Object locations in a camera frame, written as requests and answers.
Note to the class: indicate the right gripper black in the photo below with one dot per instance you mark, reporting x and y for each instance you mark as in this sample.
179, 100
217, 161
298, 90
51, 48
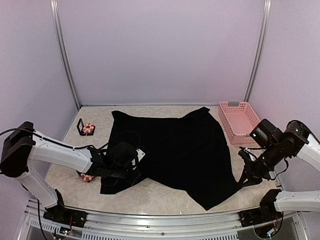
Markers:
248, 173

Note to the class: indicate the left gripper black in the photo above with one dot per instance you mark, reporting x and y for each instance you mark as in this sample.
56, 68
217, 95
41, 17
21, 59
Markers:
133, 179

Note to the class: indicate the black brooch stand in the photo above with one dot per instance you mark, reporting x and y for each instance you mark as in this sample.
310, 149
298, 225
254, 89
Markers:
80, 125

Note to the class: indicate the pink plastic basket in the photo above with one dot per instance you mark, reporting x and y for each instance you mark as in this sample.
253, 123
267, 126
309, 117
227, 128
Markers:
238, 120

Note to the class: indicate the black t-shirt blue logo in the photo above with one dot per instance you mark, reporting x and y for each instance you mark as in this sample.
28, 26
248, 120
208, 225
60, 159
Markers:
189, 153

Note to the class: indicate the flower brooch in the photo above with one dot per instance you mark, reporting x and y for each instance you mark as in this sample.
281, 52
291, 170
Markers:
86, 178
88, 129

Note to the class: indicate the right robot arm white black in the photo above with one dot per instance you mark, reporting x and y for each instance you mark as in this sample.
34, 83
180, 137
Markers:
293, 156

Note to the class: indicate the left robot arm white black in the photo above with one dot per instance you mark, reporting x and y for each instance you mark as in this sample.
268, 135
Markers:
25, 145

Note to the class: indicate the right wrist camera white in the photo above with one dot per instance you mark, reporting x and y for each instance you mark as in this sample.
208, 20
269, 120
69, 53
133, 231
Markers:
246, 153

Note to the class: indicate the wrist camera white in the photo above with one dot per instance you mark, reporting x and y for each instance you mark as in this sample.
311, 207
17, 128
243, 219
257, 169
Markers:
138, 157
246, 153

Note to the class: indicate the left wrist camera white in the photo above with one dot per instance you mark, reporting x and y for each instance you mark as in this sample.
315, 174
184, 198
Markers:
138, 157

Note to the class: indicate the front aluminium rail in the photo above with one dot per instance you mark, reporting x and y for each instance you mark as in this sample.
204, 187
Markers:
101, 225

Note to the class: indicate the left aluminium frame post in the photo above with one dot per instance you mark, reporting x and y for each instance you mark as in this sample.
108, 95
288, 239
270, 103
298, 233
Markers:
54, 6

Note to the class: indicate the aluminium frame post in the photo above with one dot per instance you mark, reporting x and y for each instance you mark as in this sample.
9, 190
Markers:
54, 6
259, 49

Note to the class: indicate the right aluminium frame post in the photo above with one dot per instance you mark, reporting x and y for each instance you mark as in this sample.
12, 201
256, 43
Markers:
259, 49

